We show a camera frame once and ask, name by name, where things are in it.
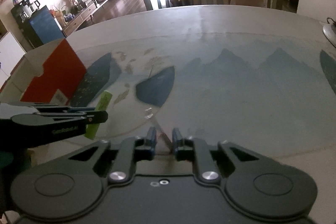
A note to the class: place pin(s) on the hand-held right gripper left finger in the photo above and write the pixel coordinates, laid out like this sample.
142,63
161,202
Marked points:
151,141

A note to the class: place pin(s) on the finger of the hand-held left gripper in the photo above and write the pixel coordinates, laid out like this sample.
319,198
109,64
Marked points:
78,109
52,124

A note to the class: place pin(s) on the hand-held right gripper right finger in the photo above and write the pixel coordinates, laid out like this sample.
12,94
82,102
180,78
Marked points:
177,142

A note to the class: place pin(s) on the thin clear plastic stick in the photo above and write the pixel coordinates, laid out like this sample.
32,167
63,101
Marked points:
164,138

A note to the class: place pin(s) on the green tube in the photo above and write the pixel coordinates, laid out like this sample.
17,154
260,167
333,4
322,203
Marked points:
105,100

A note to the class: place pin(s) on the red cardboard box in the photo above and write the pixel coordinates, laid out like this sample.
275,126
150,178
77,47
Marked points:
52,74

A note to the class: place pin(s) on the person's left hand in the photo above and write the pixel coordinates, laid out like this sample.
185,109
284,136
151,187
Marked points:
5,160

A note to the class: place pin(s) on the printed clear table mat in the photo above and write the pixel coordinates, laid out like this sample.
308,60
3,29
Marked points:
236,95

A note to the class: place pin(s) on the white cabinet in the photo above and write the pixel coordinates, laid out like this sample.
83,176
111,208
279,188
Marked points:
10,53

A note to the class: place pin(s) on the blue cabinet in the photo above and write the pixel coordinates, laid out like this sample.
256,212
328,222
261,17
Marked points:
43,24

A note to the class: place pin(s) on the wooden TV cabinet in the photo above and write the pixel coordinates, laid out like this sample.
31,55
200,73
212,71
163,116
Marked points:
84,12

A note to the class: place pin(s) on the black coffee maker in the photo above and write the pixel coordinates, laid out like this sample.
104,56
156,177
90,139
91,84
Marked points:
26,7

